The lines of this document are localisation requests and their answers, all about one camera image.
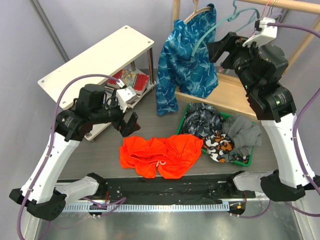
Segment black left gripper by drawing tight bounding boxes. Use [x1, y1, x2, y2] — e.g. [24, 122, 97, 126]
[91, 89, 141, 136]

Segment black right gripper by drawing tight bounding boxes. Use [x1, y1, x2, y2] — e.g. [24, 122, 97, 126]
[207, 31, 265, 94]

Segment teal hanger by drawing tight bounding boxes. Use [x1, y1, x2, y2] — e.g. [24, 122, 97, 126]
[191, 0, 261, 57]

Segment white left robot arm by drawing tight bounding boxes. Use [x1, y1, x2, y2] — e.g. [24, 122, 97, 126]
[9, 84, 141, 221]

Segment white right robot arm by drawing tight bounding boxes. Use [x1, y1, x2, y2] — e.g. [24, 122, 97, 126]
[207, 32, 320, 202]

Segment blue patterned shorts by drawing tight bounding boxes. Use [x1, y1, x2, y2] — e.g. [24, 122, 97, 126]
[155, 3, 218, 116]

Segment wooden hanger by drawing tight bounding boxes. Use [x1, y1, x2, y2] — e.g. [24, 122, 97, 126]
[183, 0, 212, 24]

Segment lilac hanger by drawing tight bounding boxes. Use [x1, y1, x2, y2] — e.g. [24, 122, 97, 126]
[269, 12, 283, 22]

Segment grey shorts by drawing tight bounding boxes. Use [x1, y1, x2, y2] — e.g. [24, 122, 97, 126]
[221, 115, 262, 156]

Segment camouflage orange shorts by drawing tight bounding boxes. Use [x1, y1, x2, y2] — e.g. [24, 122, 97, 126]
[202, 130, 248, 163]

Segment stack of books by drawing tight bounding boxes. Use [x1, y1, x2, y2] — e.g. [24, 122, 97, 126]
[104, 85, 148, 109]

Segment wooden clothes rack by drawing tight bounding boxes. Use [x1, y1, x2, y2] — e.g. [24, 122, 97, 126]
[172, 0, 320, 122]

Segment red patterned book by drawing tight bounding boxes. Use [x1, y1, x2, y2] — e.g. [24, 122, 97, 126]
[113, 69, 149, 92]

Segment white two-tier shelf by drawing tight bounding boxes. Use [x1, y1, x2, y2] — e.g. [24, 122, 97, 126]
[37, 25, 156, 101]

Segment green plastic tray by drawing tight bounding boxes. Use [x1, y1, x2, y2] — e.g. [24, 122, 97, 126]
[176, 103, 254, 167]

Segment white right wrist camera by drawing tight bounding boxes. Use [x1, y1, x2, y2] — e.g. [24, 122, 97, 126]
[242, 17, 278, 48]

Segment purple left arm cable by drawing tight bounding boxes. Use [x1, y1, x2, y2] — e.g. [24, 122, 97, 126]
[16, 73, 126, 240]

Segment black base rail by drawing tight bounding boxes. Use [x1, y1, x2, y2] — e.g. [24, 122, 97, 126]
[84, 174, 256, 206]

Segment white slotted cable duct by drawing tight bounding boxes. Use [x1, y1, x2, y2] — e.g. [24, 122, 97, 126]
[62, 202, 230, 213]

